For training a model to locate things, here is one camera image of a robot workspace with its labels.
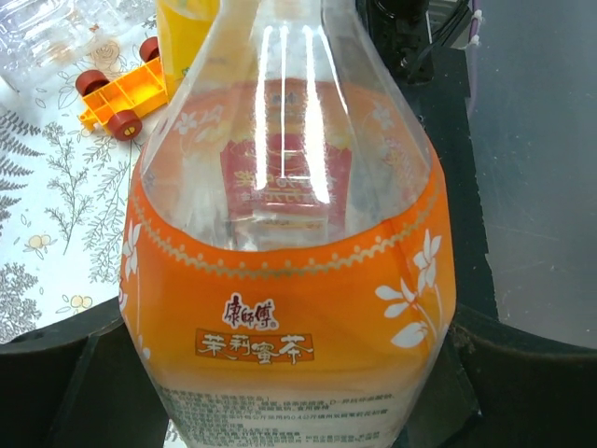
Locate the orange label bottle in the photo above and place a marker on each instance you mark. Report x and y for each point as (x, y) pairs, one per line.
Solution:
(287, 272)

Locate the yellow juice bottle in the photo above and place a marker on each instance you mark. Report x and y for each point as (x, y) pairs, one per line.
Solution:
(182, 26)

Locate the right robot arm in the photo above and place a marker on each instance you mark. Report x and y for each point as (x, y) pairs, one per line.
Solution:
(406, 33)

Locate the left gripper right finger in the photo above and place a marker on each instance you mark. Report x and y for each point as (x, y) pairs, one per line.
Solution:
(496, 386)

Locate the clear bottle white cap lower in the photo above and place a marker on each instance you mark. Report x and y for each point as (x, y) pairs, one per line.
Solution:
(39, 38)

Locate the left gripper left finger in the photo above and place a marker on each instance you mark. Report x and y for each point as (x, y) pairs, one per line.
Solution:
(79, 383)

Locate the floral patterned table mat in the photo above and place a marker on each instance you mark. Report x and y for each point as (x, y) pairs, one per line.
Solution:
(63, 194)

